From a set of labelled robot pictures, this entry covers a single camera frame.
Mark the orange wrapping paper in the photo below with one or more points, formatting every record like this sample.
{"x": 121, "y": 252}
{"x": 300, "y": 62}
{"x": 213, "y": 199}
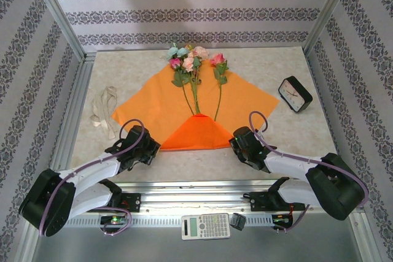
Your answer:
{"x": 147, "y": 99}

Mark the cream printed ribbon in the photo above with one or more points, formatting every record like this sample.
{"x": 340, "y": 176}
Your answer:
{"x": 102, "y": 105}

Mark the magenta fake rose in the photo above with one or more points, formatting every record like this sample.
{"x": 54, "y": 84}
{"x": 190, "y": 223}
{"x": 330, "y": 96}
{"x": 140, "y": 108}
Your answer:
{"x": 175, "y": 63}

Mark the blue fake flower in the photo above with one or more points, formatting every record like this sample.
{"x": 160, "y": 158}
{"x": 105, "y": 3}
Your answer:
{"x": 181, "y": 52}

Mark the green leafy fake sprig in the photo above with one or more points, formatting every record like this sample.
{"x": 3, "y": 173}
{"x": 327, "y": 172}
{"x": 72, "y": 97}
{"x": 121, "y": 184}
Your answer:
{"x": 189, "y": 48}

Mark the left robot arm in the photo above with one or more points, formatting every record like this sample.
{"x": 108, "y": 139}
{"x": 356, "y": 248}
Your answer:
{"x": 89, "y": 176}

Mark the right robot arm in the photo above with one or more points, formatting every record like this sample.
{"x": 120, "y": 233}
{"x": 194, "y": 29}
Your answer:
{"x": 291, "y": 167}

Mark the small black box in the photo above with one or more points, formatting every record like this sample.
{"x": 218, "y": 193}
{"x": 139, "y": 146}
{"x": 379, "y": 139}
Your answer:
{"x": 238, "y": 220}

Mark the small green-lit circuit board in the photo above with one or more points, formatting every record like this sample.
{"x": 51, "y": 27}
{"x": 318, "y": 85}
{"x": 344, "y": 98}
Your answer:
{"x": 281, "y": 219}
{"x": 113, "y": 220}

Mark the slotted metal strip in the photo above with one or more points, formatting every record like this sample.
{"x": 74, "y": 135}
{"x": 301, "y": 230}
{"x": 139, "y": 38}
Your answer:
{"x": 153, "y": 221}

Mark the black alarm clock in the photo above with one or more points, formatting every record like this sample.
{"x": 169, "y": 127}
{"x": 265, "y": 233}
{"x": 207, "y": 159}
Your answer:
{"x": 294, "y": 94}

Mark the white scientific calculator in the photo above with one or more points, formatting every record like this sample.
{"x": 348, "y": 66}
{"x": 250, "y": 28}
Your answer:
{"x": 205, "y": 226}

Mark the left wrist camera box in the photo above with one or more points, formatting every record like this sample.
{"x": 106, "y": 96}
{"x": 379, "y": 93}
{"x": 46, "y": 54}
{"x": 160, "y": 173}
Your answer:
{"x": 138, "y": 135}

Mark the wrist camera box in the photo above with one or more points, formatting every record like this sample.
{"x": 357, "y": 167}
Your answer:
{"x": 138, "y": 135}
{"x": 245, "y": 136}

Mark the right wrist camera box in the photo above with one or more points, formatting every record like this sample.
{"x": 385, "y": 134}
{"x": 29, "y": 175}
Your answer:
{"x": 245, "y": 136}

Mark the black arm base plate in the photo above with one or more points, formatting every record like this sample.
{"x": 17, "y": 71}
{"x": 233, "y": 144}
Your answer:
{"x": 133, "y": 202}
{"x": 261, "y": 202}

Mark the aluminium frame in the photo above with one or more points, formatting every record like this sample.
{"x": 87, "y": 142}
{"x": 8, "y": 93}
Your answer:
{"x": 196, "y": 197}

